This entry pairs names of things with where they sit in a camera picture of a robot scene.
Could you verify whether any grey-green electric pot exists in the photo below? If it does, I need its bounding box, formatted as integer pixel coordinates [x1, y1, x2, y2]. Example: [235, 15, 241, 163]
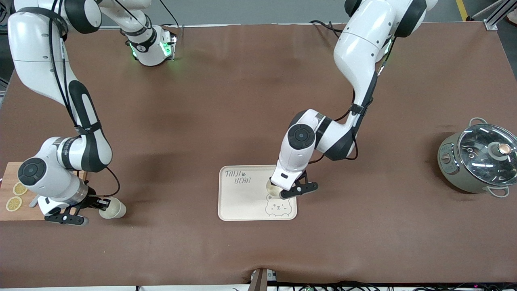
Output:
[437, 117, 511, 198]

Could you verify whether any brown post at table edge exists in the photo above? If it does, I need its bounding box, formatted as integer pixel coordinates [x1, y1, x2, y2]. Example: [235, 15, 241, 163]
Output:
[248, 268, 268, 291]

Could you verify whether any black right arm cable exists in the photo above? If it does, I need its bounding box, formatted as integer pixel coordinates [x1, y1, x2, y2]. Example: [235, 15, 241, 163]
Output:
[46, 0, 122, 199]

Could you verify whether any white plastic cup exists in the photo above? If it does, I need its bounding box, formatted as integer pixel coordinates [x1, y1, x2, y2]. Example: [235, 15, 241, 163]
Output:
[265, 179, 284, 198]
[99, 198, 127, 220]

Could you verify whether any white tray with bear print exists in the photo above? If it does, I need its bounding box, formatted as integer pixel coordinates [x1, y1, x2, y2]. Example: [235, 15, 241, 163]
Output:
[218, 164, 298, 221]

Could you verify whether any glass pot lid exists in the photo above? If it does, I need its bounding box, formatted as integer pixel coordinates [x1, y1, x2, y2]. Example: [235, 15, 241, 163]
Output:
[458, 123, 517, 187]

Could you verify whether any aluminium frame profile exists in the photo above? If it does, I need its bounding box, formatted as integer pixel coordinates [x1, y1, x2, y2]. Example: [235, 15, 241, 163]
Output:
[471, 0, 517, 31]

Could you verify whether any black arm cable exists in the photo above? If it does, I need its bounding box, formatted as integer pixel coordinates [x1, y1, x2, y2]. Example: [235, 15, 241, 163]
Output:
[46, 0, 122, 199]
[321, 48, 394, 162]

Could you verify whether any bamboo cutting board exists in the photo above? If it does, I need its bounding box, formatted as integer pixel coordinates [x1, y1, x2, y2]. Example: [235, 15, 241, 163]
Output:
[0, 162, 87, 221]

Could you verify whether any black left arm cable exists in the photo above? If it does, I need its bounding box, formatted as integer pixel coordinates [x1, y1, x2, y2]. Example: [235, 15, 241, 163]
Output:
[321, 48, 394, 162]

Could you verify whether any brown table cover mat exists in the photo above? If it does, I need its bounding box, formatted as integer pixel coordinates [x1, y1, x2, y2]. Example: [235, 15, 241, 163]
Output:
[0, 22, 517, 288]

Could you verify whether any black base cable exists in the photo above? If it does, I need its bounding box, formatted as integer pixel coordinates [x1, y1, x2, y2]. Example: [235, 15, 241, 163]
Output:
[158, 0, 180, 29]
[309, 19, 344, 39]

